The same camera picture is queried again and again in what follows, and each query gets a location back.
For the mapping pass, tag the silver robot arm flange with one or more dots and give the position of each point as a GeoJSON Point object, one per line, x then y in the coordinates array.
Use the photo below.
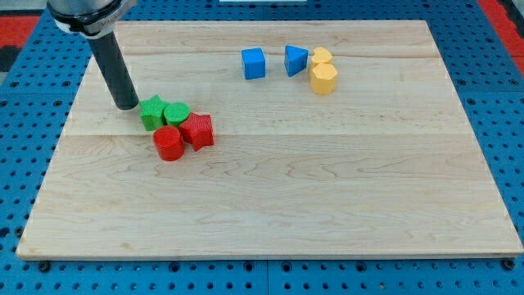
{"type": "Point", "coordinates": [91, 18]}

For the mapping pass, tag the red circle block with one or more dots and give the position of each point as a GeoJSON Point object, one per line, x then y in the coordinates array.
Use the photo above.
{"type": "Point", "coordinates": [169, 143]}

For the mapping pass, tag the green circle block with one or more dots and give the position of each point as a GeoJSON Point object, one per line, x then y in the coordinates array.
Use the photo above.
{"type": "Point", "coordinates": [176, 113]}

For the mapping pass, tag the red star block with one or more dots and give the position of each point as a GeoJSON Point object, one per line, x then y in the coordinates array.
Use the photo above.
{"type": "Point", "coordinates": [197, 130]}

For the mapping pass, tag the wooden board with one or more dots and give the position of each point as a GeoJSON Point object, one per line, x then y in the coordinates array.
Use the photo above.
{"type": "Point", "coordinates": [385, 167]}

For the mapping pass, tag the blue cube block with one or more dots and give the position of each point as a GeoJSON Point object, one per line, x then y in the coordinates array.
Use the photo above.
{"type": "Point", "coordinates": [253, 63]}

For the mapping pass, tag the yellow hexagon block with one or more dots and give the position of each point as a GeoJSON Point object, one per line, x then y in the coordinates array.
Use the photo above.
{"type": "Point", "coordinates": [323, 78]}

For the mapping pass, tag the blue triangle block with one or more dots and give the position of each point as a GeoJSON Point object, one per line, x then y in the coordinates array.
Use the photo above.
{"type": "Point", "coordinates": [295, 59]}

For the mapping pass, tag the yellow heart block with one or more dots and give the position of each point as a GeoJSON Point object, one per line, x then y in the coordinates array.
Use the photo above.
{"type": "Point", "coordinates": [321, 56]}

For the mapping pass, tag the green star block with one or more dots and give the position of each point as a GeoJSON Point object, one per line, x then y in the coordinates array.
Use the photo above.
{"type": "Point", "coordinates": [152, 112]}

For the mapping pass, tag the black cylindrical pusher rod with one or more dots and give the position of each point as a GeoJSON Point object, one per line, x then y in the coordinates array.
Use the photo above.
{"type": "Point", "coordinates": [110, 61]}

